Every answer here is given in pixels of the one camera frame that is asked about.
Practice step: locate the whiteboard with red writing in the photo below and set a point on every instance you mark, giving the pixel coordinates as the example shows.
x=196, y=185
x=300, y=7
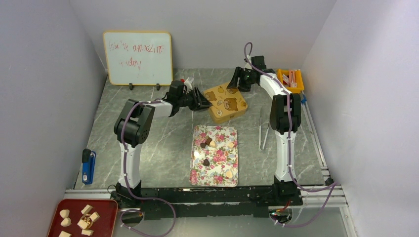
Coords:
x=138, y=58

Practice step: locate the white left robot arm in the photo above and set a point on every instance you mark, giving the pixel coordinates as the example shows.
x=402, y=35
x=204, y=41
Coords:
x=133, y=126

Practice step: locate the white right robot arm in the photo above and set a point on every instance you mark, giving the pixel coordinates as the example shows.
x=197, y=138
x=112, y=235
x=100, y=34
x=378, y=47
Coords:
x=284, y=119

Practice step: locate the red tray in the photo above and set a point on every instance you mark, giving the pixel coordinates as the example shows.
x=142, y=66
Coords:
x=84, y=218

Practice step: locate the silver tin lid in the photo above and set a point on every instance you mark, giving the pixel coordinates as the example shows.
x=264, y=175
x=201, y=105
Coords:
x=225, y=101

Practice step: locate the gold chocolate tin box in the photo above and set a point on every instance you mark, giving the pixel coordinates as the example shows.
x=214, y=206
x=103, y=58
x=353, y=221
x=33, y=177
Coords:
x=229, y=116

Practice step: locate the blue black stapler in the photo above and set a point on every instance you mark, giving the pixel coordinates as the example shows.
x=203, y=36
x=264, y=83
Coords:
x=88, y=166

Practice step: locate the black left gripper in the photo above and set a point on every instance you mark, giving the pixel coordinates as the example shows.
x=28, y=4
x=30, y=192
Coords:
x=198, y=104

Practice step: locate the white heart chocolate bottom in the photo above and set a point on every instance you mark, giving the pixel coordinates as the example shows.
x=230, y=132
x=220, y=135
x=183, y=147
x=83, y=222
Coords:
x=229, y=174

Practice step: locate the orange parts bin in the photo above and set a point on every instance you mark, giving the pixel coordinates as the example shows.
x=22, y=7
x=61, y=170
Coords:
x=291, y=79

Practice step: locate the dark rectangular chocolate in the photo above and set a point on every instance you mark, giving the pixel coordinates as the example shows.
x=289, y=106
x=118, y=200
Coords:
x=208, y=141

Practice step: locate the floral rectangular tray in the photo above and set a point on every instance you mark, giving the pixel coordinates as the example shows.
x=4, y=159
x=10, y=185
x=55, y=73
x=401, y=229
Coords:
x=221, y=158

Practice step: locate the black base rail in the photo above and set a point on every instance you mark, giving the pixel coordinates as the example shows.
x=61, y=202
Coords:
x=256, y=201

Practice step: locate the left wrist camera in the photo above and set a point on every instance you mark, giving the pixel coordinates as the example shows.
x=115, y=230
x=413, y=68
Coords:
x=188, y=83

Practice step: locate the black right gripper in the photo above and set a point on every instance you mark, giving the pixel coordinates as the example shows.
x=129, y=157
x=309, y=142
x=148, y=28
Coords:
x=238, y=78

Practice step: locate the metal tongs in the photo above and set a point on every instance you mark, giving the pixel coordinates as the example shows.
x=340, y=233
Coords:
x=263, y=133

